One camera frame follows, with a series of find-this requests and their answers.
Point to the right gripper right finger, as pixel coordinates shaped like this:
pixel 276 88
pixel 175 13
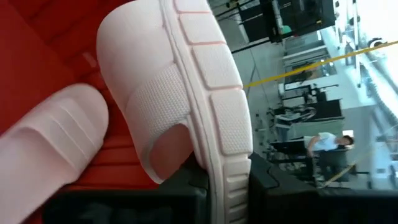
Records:
pixel 311 205

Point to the black desk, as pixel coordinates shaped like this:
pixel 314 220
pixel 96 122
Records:
pixel 323 109

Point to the red plastic bin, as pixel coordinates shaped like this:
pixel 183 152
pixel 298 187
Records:
pixel 46 46

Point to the pale pink slide sandal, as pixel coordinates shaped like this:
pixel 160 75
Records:
pixel 155 62
pixel 46 149

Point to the grey flexible duct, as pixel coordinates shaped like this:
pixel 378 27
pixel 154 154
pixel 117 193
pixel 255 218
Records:
pixel 382 84

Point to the black cabinet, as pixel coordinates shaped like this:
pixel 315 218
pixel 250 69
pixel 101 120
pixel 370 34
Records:
pixel 298 12

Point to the person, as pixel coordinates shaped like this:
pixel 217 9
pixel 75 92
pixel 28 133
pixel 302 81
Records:
pixel 323 141

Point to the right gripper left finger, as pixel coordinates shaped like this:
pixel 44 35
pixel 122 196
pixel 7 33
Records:
pixel 124 205

